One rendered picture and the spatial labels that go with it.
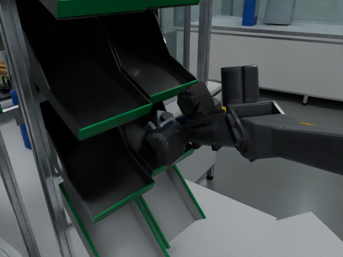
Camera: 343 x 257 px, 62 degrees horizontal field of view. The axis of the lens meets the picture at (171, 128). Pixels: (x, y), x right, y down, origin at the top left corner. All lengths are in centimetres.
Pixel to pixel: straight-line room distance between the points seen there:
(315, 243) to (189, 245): 37
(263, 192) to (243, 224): 153
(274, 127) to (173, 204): 46
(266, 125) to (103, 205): 31
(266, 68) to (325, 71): 73
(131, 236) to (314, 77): 376
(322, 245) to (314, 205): 154
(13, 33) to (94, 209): 30
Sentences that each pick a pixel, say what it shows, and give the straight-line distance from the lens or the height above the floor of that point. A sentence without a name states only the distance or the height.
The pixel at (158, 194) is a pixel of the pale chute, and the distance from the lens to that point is 74.
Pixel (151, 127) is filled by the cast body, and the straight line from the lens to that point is 59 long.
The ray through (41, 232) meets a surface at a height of 86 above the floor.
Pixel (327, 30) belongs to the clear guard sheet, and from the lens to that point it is 410.
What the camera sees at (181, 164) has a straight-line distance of 192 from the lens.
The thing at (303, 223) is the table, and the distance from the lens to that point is 105.
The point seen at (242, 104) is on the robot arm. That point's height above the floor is 139.
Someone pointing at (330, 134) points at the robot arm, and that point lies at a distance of 28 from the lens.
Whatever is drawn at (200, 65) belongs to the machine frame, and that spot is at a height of 104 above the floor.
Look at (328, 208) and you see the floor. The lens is 255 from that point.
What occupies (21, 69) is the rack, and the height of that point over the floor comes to 144.
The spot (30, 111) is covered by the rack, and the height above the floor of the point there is 137.
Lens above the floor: 155
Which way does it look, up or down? 28 degrees down
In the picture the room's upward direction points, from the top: straight up
